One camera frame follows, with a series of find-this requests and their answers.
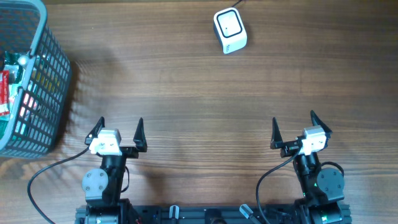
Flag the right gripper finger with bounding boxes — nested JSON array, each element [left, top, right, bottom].
[[310, 110, 333, 137], [270, 117, 284, 149]]

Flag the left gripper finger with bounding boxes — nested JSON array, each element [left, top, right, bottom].
[[133, 118, 147, 152], [85, 116, 105, 146]]

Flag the green 3M product package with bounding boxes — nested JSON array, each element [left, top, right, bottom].
[[1, 52, 27, 138]]

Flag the yellow liquid bottle silver cap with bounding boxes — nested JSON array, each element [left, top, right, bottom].
[[17, 55, 30, 68]]

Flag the red Kleenex tissue pack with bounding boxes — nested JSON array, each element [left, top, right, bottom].
[[1, 70, 10, 116]]

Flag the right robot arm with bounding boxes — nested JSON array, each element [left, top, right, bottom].
[[271, 111, 345, 223]]

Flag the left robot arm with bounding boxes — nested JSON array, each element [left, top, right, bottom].
[[75, 117, 147, 224]]

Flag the white barcode scanner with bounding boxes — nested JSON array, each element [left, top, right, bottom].
[[213, 7, 248, 54]]

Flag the grey plastic mesh basket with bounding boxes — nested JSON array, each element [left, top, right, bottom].
[[1, 1, 72, 159]]

